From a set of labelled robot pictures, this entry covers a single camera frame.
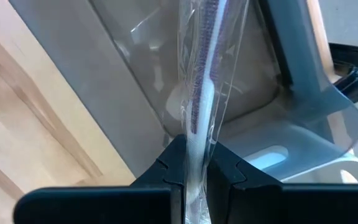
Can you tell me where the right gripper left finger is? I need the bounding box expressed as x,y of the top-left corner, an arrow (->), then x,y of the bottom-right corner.
13,134 -> 188,224

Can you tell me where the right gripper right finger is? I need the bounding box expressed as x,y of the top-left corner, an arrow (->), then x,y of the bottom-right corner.
206,141 -> 358,224

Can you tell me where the purple toothbrush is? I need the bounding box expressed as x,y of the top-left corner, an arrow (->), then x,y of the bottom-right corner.
177,0 -> 250,224

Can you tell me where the grey translucent plastic bin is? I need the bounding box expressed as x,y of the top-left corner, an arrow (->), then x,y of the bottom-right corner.
7,0 -> 358,187

